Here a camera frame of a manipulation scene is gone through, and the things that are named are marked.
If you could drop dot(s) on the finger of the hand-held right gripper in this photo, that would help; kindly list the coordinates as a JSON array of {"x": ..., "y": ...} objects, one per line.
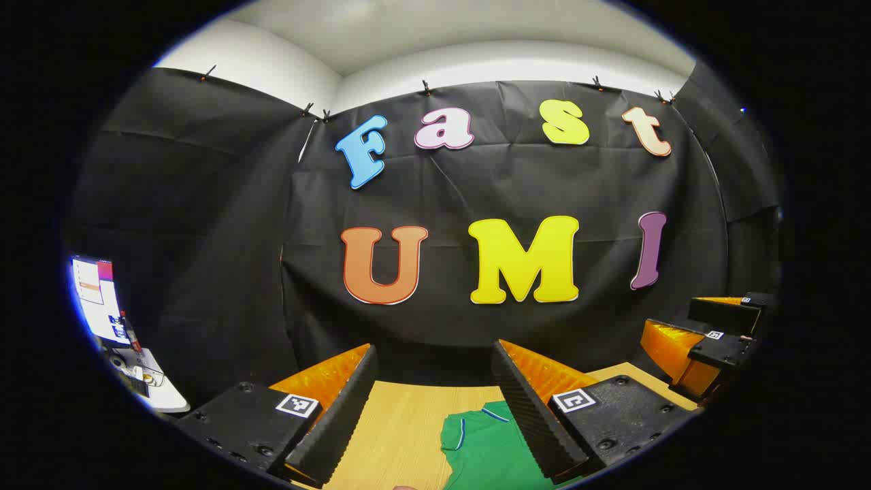
[
  {"x": 721, "y": 350},
  {"x": 721, "y": 313}
]

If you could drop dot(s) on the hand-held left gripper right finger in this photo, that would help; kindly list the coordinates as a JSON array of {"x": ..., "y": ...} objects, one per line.
[{"x": 527, "y": 415}]

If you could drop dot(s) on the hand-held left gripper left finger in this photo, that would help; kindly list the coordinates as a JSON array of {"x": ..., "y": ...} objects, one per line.
[{"x": 340, "y": 422}]

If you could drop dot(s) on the green T-shirt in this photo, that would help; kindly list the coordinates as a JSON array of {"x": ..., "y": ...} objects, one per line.
[{"x": 490, "y": 449}]

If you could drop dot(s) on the white side table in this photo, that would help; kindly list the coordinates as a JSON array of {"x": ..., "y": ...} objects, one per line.
[{"x": 167, "y": 398}]

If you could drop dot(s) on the black backdrop cloth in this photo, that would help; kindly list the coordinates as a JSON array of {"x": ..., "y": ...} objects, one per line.
[{"x": 510, "y": 184}]

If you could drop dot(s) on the computer monitor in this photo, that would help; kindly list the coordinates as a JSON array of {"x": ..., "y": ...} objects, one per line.
[{"x": 95, "y": 299}]

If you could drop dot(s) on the row of black cloth clips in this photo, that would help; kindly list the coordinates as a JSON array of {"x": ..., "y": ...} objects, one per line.
[{"x": 426, "y": 88}]

